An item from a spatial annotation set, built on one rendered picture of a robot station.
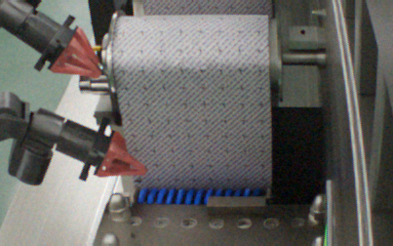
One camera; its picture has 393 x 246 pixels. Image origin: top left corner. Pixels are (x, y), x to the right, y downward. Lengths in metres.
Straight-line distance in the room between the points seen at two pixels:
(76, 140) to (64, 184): 0.32
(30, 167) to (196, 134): 0.28
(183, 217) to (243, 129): 0.17
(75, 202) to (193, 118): 0.40
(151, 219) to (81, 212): 0.27
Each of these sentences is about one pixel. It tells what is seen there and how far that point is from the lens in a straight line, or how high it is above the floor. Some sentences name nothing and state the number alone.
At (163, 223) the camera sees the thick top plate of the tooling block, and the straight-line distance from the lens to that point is 1.11.
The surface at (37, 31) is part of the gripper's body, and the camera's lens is 1.10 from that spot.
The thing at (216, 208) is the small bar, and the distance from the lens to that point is 1.10.
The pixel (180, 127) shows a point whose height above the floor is 1.16.
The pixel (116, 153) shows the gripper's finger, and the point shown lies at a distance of 1.11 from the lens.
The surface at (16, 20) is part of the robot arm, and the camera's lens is 1.10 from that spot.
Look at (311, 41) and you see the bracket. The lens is 1.03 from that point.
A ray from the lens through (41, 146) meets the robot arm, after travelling 1.16.
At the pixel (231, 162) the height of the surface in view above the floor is 1.09.
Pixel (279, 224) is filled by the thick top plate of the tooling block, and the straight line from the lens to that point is 1.09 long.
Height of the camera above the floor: 1.78
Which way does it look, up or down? 34 degrees down
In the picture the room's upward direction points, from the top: 9 degrees counter-clockwise
